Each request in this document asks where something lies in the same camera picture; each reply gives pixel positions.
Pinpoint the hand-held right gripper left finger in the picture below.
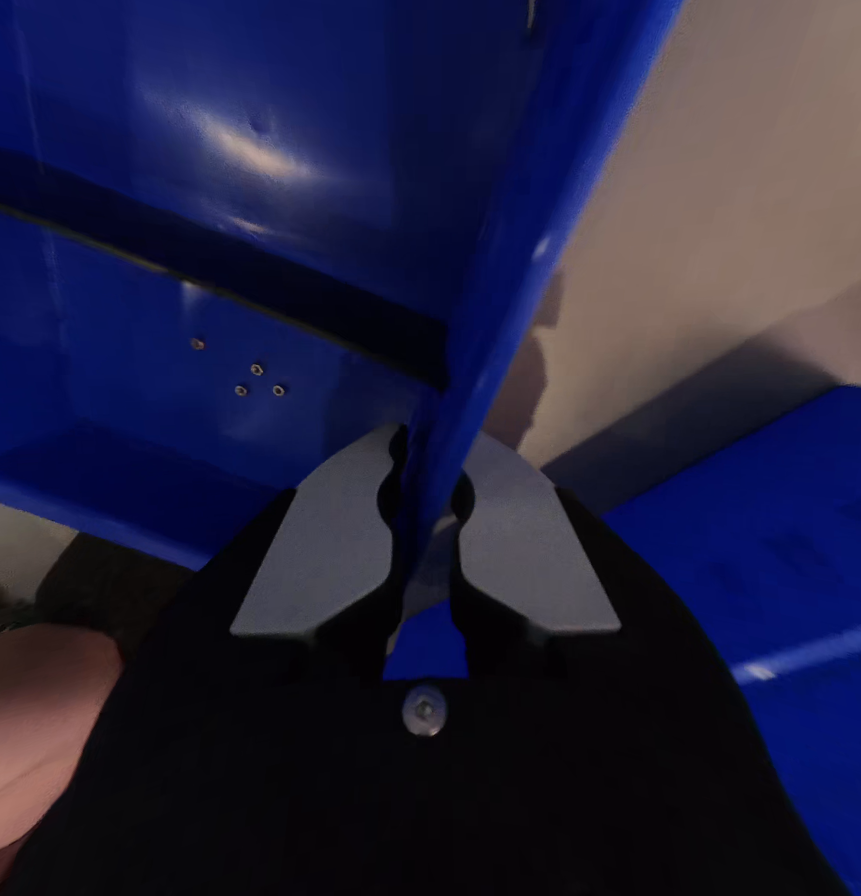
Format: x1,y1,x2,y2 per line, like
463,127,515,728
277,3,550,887
229,422,410,676

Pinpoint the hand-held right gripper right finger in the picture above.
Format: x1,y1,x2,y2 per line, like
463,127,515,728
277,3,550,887
448,430,624,676

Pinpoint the plain blue plastic bin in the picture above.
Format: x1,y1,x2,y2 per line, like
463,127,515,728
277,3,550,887
598,384,861,896

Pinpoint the blue plastic bin with divider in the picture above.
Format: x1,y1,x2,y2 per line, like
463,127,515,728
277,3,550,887
0,0,687,681

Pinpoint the person's left forearm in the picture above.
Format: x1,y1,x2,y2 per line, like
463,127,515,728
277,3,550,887
0,622,127,890

